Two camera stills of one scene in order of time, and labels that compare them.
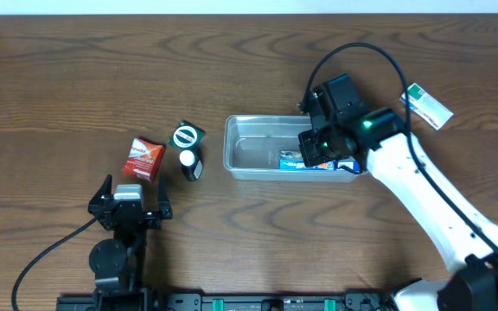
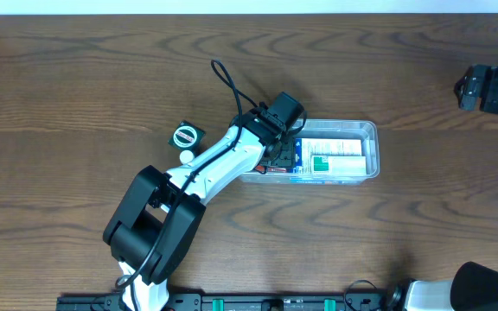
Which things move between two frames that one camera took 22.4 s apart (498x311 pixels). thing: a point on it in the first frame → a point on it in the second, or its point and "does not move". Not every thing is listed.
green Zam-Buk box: [187, 136] does not move
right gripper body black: [308, 149] → [472, 86]
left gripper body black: [150, 222] → [287, 157]
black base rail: [126, 301] does not move
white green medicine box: [427, 106] → [338, 166]
